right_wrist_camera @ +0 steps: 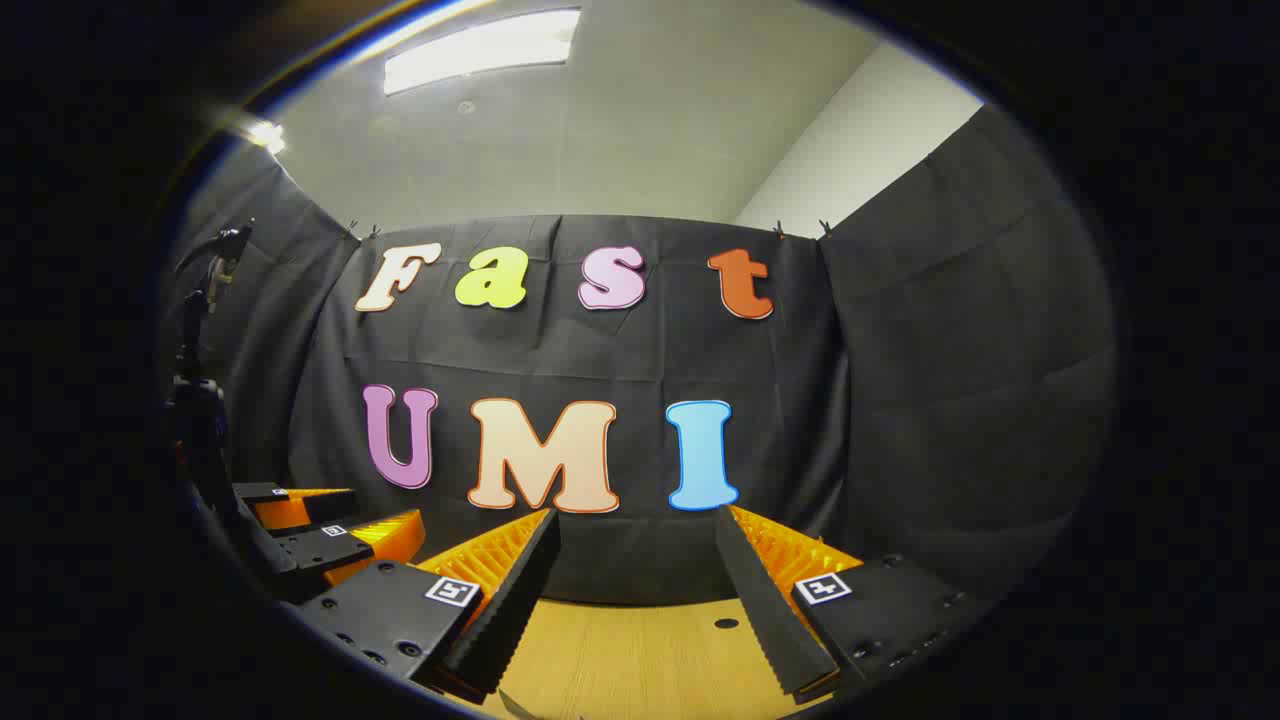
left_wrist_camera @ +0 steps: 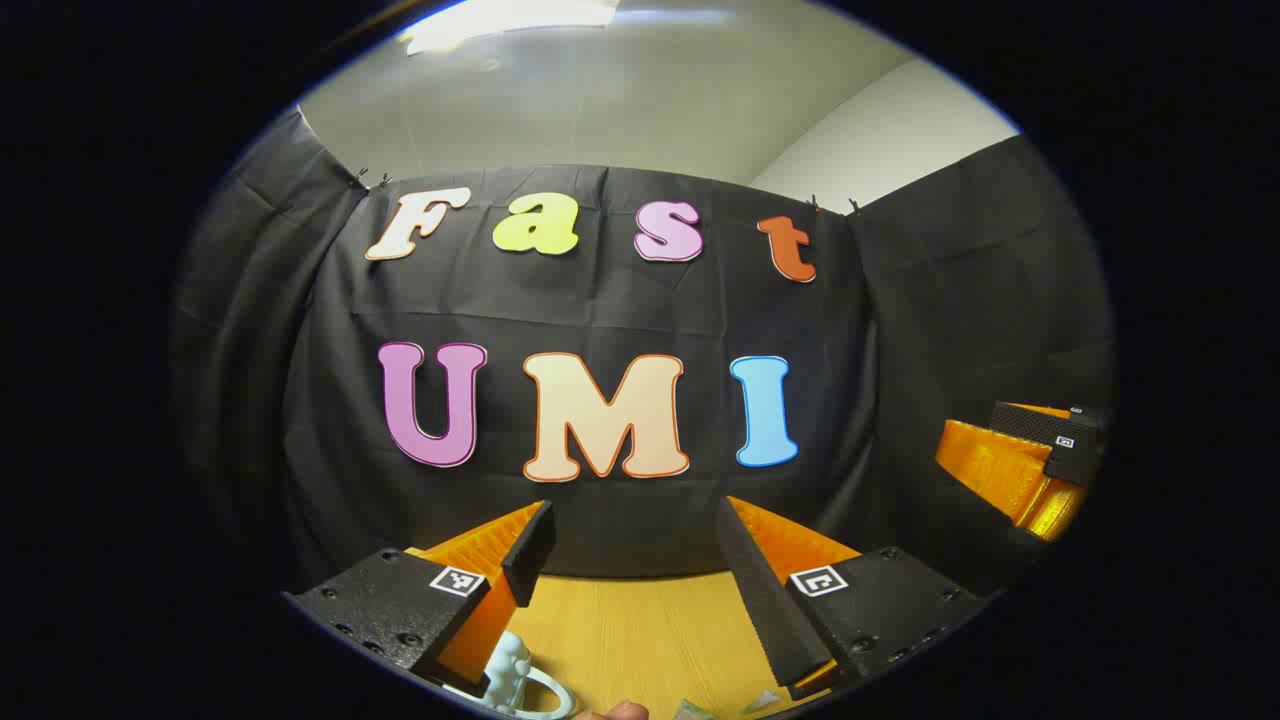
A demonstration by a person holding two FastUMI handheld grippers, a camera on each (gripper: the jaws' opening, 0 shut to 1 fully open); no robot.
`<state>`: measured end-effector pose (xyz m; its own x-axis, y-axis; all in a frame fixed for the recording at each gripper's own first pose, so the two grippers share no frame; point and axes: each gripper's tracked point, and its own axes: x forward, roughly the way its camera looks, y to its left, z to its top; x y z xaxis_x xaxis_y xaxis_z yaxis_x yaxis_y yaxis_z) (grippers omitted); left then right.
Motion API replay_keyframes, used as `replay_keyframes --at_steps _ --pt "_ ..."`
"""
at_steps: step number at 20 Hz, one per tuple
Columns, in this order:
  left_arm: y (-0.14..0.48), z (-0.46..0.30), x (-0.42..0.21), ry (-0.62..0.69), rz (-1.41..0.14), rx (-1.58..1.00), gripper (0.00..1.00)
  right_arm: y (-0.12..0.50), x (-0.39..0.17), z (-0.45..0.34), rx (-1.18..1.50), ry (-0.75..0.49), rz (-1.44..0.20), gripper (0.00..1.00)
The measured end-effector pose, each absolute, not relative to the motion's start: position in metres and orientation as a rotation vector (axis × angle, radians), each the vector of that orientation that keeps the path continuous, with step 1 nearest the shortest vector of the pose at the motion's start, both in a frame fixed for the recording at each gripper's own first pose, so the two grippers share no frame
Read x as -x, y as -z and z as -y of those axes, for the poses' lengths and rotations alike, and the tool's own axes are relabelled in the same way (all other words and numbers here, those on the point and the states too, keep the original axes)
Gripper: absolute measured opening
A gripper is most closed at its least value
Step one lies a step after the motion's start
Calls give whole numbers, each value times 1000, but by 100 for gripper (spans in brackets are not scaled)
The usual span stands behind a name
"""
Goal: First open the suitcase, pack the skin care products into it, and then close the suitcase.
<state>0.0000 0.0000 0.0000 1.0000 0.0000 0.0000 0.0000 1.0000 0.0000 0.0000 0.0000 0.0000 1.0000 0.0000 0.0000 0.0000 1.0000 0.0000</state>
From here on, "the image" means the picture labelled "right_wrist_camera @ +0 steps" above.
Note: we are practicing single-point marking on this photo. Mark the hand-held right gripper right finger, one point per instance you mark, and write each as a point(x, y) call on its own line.
point(765, 610)

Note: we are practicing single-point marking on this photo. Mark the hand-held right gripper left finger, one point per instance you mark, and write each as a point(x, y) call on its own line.
point(505, 620)

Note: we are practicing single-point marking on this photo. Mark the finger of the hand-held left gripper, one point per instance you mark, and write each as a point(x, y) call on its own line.
point(320, 548)
point(330, 508)

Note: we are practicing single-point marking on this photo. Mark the black backdrop cloth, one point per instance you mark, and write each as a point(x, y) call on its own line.
point(800, 420)

